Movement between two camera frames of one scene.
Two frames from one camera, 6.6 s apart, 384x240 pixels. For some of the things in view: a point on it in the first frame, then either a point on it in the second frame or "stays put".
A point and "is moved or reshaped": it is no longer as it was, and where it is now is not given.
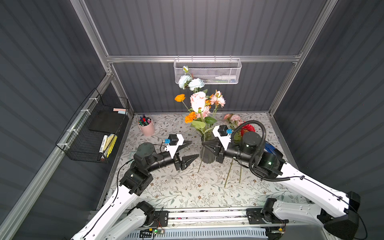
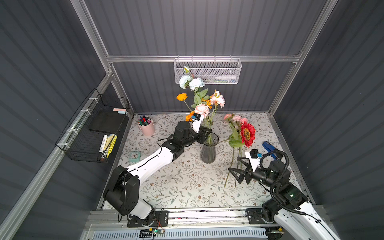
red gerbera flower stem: (246, 128) stays put
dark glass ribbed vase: (207, 156) stays put
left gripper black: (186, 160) to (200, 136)
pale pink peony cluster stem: (240, 171) is moved or reshaped
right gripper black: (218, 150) to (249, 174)
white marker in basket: (100, 155) stays put
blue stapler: (269, 148) stays put
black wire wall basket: (93, 132) stays put
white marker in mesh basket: (226, 77) stays put
